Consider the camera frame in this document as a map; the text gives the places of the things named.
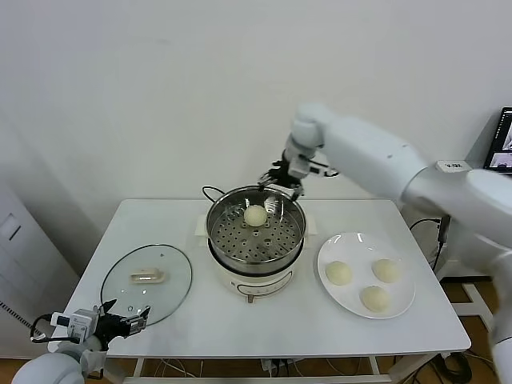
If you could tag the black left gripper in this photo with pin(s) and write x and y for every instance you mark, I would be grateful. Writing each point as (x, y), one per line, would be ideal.
(112, 326)

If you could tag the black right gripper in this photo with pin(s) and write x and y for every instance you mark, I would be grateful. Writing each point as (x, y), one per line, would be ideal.
(283, 176)

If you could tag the white steamed baozi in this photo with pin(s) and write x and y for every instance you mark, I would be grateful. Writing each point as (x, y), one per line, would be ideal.
(374, 298)
(254, 216)
(386, 270)
(339, 273)

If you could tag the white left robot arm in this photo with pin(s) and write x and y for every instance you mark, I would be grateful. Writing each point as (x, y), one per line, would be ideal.
(48, 364)

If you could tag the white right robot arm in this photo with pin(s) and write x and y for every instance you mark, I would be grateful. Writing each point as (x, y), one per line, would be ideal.
(380, 152)

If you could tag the perforated steel steamer basket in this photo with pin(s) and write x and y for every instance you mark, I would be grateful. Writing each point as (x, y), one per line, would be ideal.
(256, 244)

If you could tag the white round plate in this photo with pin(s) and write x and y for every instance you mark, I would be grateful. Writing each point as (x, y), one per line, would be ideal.
(352, 248)

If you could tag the cream electric cooker pot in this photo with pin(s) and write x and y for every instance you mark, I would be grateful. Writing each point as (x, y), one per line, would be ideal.
(260, 282)

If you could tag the white cabinet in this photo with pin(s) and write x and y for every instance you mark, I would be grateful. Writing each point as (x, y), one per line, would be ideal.
(24, 260)

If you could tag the white power strip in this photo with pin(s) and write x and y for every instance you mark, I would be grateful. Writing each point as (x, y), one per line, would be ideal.
(276, 366)

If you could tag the white side table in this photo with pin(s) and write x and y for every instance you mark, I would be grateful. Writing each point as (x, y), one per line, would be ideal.
(472, 294)

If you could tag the black open laptop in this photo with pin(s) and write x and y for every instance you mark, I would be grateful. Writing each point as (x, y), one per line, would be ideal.
(502, 136)

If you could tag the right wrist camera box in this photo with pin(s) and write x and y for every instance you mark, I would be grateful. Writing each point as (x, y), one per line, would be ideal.
(302, 166)

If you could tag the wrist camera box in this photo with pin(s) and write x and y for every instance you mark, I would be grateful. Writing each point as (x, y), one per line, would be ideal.
(302, 166)
(80, 322)

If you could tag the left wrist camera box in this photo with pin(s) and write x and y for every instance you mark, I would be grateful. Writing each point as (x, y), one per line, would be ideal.
(80, 322)

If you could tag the white table frame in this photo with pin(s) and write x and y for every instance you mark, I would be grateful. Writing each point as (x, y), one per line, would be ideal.
(136, 368)

